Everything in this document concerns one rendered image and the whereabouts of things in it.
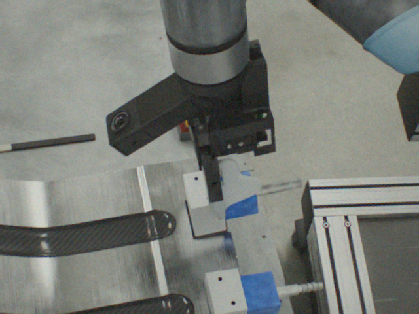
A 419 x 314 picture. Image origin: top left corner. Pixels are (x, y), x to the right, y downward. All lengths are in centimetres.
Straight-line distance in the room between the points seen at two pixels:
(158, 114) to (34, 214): 25
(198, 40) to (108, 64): 51
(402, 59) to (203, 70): 18
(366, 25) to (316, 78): 158
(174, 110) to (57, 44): 48
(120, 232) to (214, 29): 34
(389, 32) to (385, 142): 152
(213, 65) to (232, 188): 19
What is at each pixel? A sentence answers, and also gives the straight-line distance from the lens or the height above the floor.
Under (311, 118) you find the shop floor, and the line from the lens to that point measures 225.
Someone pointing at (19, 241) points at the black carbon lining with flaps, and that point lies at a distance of 102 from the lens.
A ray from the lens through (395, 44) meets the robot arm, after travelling 74.
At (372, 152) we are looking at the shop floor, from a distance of 222.
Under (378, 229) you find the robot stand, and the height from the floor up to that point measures 21.
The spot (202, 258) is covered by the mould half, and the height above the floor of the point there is 89.
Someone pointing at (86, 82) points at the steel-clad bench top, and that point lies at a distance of 126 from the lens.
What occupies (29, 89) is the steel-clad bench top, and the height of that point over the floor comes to 80.
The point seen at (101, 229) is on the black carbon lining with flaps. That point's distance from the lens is 104.
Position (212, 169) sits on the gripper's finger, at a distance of 89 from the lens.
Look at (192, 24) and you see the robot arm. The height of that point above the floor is 122.
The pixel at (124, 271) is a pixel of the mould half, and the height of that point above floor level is 89.
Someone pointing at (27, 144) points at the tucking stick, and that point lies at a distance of 120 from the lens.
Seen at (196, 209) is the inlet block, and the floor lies 95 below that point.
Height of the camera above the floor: 179
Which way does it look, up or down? 56 degrees down
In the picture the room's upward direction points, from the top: 8 degrees clockwise
